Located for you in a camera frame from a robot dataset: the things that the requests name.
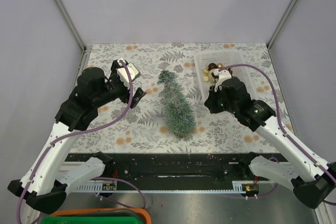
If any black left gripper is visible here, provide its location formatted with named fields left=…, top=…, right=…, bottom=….
left=93, top=61, right=146, bottom=108

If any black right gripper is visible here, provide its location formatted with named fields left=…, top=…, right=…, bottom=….
left=204, top=84, right=238, bottom=114

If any small green christmas tree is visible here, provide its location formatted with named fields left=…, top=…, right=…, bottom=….
left=158, top=69, right=196, bottom=139

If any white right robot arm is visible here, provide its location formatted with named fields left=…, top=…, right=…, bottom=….
left=204, top=77, right=335, bottom=209

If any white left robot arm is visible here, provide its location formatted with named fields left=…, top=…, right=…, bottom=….
left=7, top=59, right=146, bottom=214

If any dark brown bauble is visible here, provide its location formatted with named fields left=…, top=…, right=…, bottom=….
left=208, top=63, right=217, bottom=71

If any floral patterned table mat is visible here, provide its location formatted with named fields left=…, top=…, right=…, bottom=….
left=72, top=42, right=292, bottom=153

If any white plastic basket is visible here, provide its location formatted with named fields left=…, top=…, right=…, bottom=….
left=194, top=50, right=258, bottom=102

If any orange plastic bin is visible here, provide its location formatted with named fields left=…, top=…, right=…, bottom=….
left=51, top=208, right=152, bottom=224

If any green plastic bin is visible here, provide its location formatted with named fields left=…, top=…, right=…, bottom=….
left=41, top=217, right=143, bottom=224

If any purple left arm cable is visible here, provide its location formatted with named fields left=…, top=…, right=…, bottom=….
left=16, top=60, right=133, bottom=224

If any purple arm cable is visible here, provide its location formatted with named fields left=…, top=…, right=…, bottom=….
left=16, top=60, right=133, bottom=224
left=219, top=63, right=336, bottom=205

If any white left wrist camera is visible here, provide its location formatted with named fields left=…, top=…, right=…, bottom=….
left=117, top=58, right=140, bottom=89

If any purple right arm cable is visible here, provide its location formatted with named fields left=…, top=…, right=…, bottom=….
left=219, top=63, right=336, bottom=205

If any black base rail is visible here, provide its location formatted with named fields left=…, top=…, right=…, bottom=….
left=64, top=152, right=271, bottom=190

